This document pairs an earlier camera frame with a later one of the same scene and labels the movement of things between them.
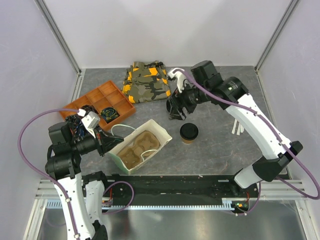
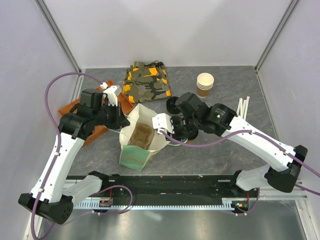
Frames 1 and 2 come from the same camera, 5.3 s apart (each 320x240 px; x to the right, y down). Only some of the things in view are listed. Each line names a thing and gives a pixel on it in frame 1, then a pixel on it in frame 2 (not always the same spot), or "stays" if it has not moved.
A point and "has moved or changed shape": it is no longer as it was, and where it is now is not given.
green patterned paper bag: (140, 146) has moved or changed shape
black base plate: (184, 186) stays
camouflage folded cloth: (145, 82) stays
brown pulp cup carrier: (131, 156) to (142, 135)
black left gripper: (105, 141) to (120, 120)
